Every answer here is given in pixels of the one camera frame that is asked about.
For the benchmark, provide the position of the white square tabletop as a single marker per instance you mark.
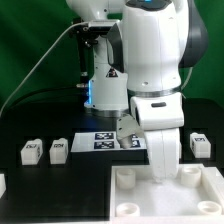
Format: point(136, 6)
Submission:
point(195, 196)

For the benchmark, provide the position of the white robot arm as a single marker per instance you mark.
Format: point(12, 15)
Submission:
point(139, 47)

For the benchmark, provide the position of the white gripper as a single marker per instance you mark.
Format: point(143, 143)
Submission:
point(163, 147)

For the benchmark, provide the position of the white sheet with markers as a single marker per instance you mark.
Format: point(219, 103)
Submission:
point(95, 141)

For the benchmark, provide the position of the black camera stand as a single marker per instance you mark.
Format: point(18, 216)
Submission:
point(82, 50)

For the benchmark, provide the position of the white block left edge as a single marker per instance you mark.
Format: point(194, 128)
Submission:
point(2, 185)

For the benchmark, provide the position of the silver camera on stand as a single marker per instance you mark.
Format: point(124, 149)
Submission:
point(101, 26)

